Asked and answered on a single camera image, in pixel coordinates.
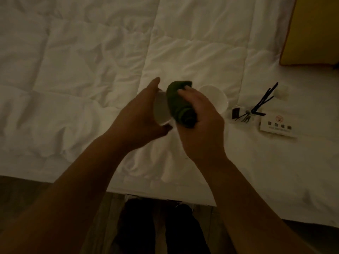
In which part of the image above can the person's left forearm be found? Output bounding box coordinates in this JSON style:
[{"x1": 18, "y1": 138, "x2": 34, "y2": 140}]
[{"x1": 0, "y1": 134, "x2": 130, "y2": 254}]

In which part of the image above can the person's right hand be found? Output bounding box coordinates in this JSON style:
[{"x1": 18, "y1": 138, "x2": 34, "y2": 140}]
[{"x1": 177, "y1": 86, "x2": 228, "y2": 170}]

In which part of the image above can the person's left hand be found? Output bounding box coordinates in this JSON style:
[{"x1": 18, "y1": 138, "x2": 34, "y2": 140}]
[{"x1": 105, "y1": 77, "x2": 173, "y2": 152}]

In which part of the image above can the person's leg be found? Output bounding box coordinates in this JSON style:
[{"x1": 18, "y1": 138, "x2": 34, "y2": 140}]
[
  {"x1": 116, "y1": 199, "x2": 157, "y2": 254},
  {"x1": 165, "y1": 205, "x2": 211, "y2": 254}
]

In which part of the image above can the white cup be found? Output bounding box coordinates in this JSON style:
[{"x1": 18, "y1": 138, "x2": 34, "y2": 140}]
[
  {"x1": 198, "y1": 85, "x2": 229, "y2": 114},
  {"x1": 153, "y1": 89, "x2": 174, "y2": 127}
]

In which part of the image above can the person's right leg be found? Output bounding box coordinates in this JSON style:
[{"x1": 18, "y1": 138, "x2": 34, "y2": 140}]
[{"x1": 165, "y1": 205, "x2": 211, "y2": 254}]

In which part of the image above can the person's right forearm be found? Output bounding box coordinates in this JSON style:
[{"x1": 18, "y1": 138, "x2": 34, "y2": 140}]
[{"x1": 204, "y1": 156, "x2": 316, "y2": 254}]

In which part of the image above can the person's left leg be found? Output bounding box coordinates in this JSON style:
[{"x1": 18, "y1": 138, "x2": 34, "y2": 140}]
[{"x1": 116, "y1": 199, "x2": 157, "y2": 254}]

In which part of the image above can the green cloth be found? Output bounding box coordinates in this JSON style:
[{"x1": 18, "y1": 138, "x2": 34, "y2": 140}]
[{"x1": 166, "y1": 80, "x2": 198, "y2": 129}]

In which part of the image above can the reed diffuser with black sticks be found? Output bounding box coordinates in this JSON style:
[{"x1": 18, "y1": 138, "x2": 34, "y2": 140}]
[{"x1": 232, "y1": 81, "x2": 291, "y2": 123}]

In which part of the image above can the striped yellow pillow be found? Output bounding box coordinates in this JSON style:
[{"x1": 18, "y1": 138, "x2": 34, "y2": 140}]
[{"x1": 279, "y1": 0, "x2": 339, "y2": 67}]

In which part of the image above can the small white sign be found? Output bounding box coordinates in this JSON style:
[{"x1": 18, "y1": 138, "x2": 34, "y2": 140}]
[{"x1": 259, "y1": 111, "x2": 298, "y2": 138}]

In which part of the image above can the white quilted bed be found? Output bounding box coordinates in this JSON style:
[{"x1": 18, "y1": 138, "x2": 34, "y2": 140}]
[{"x1": 0, "y1": 0, "x2": 339, "y2": 228}]

